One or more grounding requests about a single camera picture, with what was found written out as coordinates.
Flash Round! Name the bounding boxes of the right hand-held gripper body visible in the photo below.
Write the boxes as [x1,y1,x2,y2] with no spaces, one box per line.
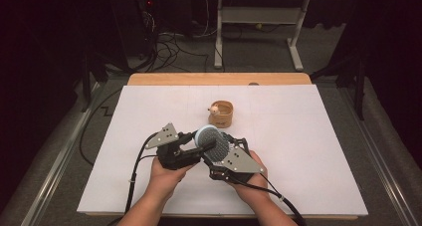
[208,145,267,184]

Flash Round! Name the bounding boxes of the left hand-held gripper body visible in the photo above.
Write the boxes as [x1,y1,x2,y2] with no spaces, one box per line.
[144,121,204,171]

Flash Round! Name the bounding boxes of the light blue hairbrush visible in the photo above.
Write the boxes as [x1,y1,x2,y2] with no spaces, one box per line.
[193,123,231,163]

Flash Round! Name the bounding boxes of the person's right hand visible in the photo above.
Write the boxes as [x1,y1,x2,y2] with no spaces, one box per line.
[228,149,270,204]

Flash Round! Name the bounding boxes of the person's left hand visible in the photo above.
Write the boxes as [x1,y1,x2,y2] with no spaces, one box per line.
[145,155,197,200]

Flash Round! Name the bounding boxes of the wooden cup with small figure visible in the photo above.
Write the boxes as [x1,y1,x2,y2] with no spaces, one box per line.
[207,100,235,129]

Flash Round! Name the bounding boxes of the white board sheet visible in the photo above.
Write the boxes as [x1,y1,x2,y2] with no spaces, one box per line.
[77,85,369,217]

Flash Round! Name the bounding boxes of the wooden table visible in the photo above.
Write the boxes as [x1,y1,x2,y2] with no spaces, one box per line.
[84,72,359,221]

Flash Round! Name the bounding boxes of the black metal stand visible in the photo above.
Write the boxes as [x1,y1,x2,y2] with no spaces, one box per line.
[79,51,112,113]
[311,51,367,121]

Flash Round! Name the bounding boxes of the black computer tower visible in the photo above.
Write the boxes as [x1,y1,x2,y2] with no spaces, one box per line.
[110,0,158,60]

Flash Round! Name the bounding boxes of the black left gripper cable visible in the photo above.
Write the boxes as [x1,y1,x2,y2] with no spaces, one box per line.
[123,131,161,215]

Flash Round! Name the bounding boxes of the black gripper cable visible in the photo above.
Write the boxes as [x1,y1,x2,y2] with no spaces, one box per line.
[228,172,308,226]
[123,131,161,215]

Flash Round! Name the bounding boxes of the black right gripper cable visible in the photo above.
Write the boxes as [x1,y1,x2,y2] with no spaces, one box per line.
[228,172,308,226]

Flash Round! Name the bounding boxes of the long black floor cable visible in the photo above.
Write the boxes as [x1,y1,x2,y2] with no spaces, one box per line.
[79,87,124,167]

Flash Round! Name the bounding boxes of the tangle of black floor cables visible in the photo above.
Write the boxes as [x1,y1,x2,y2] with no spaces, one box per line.
[137,10,220,74]

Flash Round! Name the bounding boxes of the metal floor rail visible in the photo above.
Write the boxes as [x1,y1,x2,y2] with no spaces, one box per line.
[20,82,103,226]
[337,86,420,226]

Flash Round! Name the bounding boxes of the white metal desk frame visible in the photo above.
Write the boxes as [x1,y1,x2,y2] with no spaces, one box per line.
[213,0,312,72]

